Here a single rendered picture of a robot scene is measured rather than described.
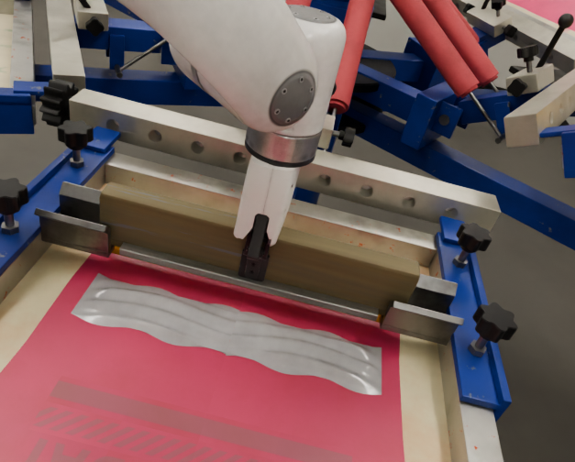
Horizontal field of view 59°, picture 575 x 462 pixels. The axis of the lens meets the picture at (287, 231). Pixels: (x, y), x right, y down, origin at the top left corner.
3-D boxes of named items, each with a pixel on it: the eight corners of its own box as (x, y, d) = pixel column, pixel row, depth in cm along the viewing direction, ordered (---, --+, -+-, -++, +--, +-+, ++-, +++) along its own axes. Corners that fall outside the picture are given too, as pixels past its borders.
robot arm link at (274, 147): (259, 92, 56) (256, 115, 57) (242, 126, 48) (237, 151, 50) (326, 109, 56) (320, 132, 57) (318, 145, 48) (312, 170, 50)
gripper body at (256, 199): (257, 108, 57) (242, 191, 63) (236, 149, 48) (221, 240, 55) (322, 125, 57) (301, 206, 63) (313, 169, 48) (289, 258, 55)
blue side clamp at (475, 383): (483, 438, 57) (513, 402, 53) (440, 427, 57) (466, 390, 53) (453, 268, 81) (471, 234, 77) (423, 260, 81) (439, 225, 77)
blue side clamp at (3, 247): (2, 313, 57) (-6, 268, 53) (-41, 302, 57) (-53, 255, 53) (115, 180, 81) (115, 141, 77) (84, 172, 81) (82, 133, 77)
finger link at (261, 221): (266, 181, 54) (263, 202, 59) (247, 249, 51) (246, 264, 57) (276, 184, 54) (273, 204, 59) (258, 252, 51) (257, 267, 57)
